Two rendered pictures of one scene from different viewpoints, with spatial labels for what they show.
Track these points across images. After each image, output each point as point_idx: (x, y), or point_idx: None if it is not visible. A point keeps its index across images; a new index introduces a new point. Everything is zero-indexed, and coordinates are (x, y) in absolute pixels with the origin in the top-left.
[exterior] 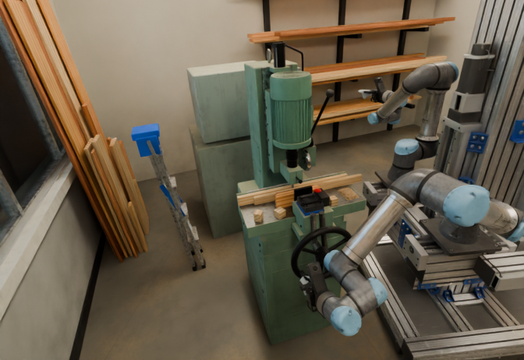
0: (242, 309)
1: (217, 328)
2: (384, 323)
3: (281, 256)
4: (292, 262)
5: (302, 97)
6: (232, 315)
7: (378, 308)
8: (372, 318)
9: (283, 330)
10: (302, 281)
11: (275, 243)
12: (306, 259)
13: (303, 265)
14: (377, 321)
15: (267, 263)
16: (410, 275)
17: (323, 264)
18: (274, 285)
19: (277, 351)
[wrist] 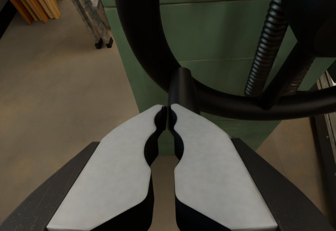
0: (135, 104)
1: (100, 118)
2: (327, 180)
3: (163, 24)
4: (118, 5)
5: None
6: (122, 107)
7: (328, 157)
8: (306, 162)
9: (171, 147)
10: (103, 163)
11: None
12: (232, 48)
13: (221, 62)
14: (313, 168)
15: (123, 36)
16: None
17: (305, 64)
18: (148, 90)
19: (159, 165)
